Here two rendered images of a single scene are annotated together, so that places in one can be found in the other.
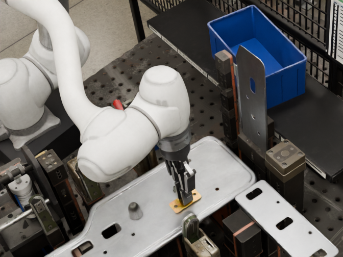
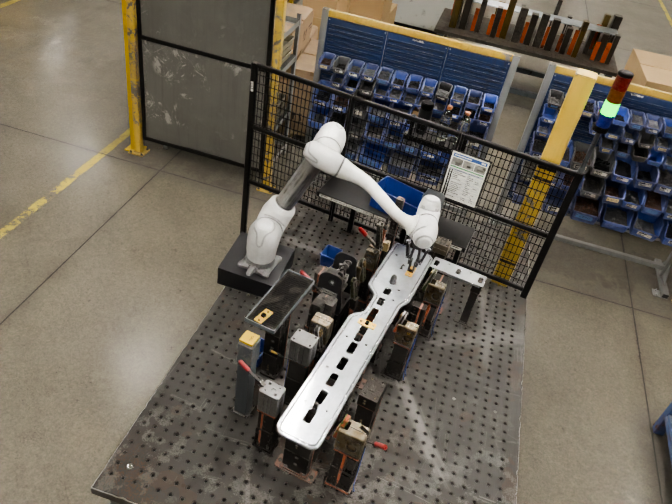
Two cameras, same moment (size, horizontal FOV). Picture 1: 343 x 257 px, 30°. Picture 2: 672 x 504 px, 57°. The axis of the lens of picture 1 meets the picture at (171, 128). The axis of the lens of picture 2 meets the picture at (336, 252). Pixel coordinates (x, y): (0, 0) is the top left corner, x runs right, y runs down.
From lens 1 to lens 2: 218 cm
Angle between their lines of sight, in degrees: 35
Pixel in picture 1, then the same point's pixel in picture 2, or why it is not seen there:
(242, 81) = not seen: hidden behind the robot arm
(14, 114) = (270, 252)
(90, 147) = (425, 230)
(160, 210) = (402, 278)
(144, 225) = (400, 285)
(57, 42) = (376, 189)
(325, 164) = (459, 244)
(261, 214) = (446, 270)
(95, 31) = (156, 222)
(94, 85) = not seen: hidden behind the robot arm
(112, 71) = not seen: hidden behind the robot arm
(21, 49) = (98, 242)
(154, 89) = (435, 204)
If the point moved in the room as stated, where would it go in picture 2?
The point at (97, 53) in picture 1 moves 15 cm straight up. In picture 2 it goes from (169, 238) to (169, 221)
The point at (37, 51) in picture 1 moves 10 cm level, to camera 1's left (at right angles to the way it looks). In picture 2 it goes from (277, 212) to (261, 217)
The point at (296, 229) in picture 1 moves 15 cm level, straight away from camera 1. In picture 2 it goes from (465, 272) to (450, 254)
